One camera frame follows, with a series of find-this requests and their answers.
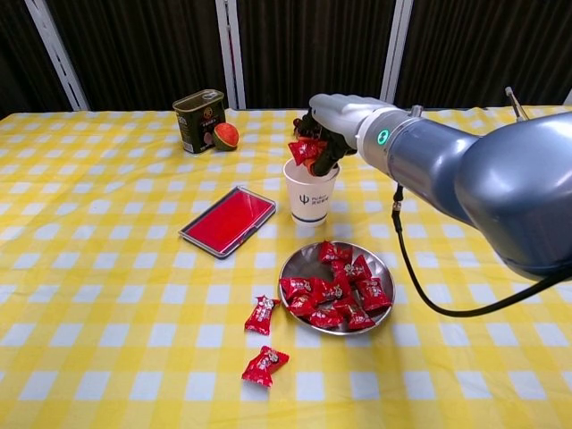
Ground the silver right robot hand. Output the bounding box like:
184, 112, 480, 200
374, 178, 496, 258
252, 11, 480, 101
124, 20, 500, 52
307, 92, 394, 178

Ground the red candy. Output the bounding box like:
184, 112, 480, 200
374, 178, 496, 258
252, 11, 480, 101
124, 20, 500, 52
355, 276, 393, 313
243, 294, 282, 336
310, 276, 354, 306
341, 303, 376, 332
288, 139, 325, 167
307, 306, 346, 331
341, 254, 374, 283
288, 294, 319, 317
240, 345, 290, 388
317, 240, 354, 265
279, 276, 316, 299

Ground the white paper cup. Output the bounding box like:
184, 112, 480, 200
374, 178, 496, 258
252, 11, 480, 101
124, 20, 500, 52
282, 158, 341, 226

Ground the silver metal plate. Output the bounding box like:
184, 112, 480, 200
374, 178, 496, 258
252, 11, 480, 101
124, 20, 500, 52
278, 240, 397, 336

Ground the dark red grape bunch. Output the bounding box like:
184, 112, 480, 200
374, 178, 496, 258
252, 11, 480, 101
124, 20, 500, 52
292, 115, 314, 139

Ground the black pleated curtain panel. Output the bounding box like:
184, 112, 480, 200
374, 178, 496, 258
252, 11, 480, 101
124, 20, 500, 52
46, 0, 229, 112
236, 0, 398, 111
392, 0, 572, 110
0, 0, 75, 120

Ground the green luncheon meat can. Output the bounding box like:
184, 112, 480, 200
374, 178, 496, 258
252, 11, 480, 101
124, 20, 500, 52
172, 88, 226, 156

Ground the red card case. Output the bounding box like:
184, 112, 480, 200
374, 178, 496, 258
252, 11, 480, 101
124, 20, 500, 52
178, 185, 278, 260

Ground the yellow white checkered tablecloth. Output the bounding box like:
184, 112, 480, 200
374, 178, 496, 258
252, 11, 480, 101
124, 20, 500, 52
0, 105, 572, 429

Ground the metal wire stand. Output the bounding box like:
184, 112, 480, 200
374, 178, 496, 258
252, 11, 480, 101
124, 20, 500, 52
504, 86, 531, 121

